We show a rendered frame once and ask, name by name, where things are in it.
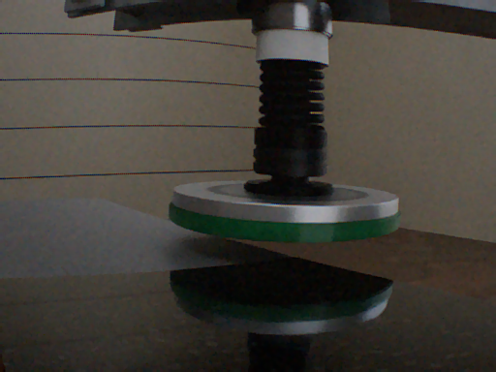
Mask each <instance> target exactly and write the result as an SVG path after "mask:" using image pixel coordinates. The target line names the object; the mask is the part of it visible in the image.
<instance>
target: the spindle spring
mask: <svg viewBox="0 0 496 372"><path fill-rule="evenodd" d="M290 67H303V68H311V71H309V70H285V69H284V70H274V68H290ZM324 68H325V65H324V64H321V63H317V62H310V61H306V60H295V59H288V60H281V59H272V60H268V61H265V62H263V63H262V64H261V65H260V70H261V71H262V72H263V73H262V74H261V75H260V76H259V78H260V81H261V82H263V83H262V84H261V85H260V86H259V90H260V91H261V92H262V93H263V94H261V95H260V96H259V102H260V103H262V104H263V105H262V106H259V109H258V112H259V113H260V114H263V115H264V116H261V117H259V119H258V123H260V124H261V125H262V126H265V127H272V124H273V123H290V124H300V123H323V122H324V121H326V118H325V117H324V116H323V115H322V114H321V113H311V114H294V115H291V114H273V112H279V111H290V112H310V111H320V112H322V111H324V110H325V106H324V105H322V104H315V103H314V102H311V103H273V101H276V100H282V101H293V100H313V101H323V100H324V99H325V98H326V95H325V94H324V93H322V92H303V91H290V92H275V93H274V90H280V89H300V90H303V89H311V90H324V89H325V84H324V83H322V82H320V81H309V80H282V79H281V80H273V79H274V78H311V80H321V79H324V78H325V75H324V73H323V72H319V71H317V70H321V69H324ZM311 129H320V130H324V129H325V127H324V126H323V125H320V124H311Z"/></svg>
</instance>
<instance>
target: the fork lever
mask: <svg viewBox="0 0 496 372"><path fill-rule="evenodd" d="M236 3H237V0H105V6H104V7H102V8H95V9H94V10H87V11H80V12H79V13H72V14H68V17H70V18H79V17H80V16H93V15H94V14H100V13H108V12H111V11H115V17H114V24H113V31H114V30H115V31H117V32H118V31H121V30H130V29H139V28H146V27H151V26H163V25H175V24H178V23H194V22H205V21H225V20H237V19H252V12H243V13H241V12H239V11H238V10H237V8H236ZM331 15H332V21H342V22H352V23H354V22H359V23H369V24H377V25H381V24H383V25H390V26H398V27H405V28H406V27H410V28H417V29H423V30H429V31H430V30H434V31H440V32H446V33H451V34H452V33H456V34H461V35H467V36H472V37H474V36H476V37H482V38H486V39H492V40H493V39H495V40H496V0H337V7H334V8H333V9H332V14H331Z"/></svg>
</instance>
